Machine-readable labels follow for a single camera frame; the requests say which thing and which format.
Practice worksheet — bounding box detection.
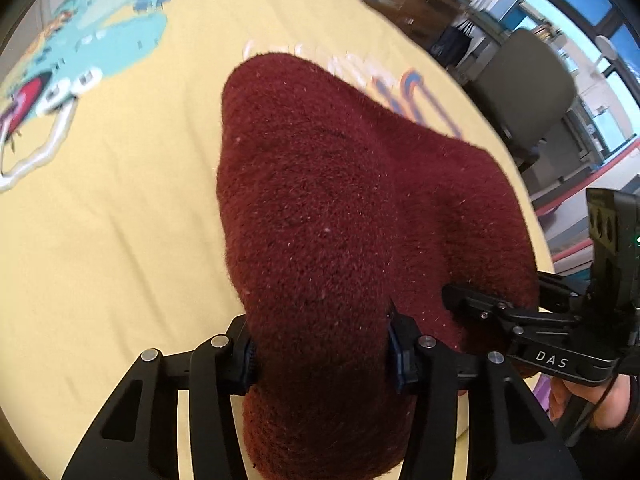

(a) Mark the person's right hand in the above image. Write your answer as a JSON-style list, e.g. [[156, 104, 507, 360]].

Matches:
[[547, 375, 634, 431]]

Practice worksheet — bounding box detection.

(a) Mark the grey office chair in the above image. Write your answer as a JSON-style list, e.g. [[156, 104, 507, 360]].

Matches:
[[462, 27, 581, 171]]

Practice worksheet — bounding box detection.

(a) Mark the dark red knit sweater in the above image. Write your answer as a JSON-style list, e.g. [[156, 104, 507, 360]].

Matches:
[[216, 52, 541, 480]]

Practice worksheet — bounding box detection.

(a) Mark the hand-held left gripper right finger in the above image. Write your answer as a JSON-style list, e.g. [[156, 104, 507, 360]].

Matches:
[[387, 300, 583, 480]]

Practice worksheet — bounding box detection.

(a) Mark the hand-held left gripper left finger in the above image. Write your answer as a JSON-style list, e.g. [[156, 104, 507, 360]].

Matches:
[[62, 314, 261, 480]]

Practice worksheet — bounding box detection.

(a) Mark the dark blue bag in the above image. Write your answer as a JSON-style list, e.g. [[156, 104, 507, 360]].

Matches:
[[430, 20, 476, 68]]

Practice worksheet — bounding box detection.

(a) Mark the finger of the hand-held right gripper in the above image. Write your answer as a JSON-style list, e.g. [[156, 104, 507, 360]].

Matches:
[[442, 284, 591, 346], [537, 272, 593, 311]]

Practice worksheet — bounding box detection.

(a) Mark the yellow printed blanket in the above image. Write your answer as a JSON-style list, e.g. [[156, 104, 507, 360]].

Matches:
[[0, 0, 556, 480]]

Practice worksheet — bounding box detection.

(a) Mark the large cardboard box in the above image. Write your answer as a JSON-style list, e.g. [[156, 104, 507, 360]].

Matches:
[[400, 0, 471, 50]]

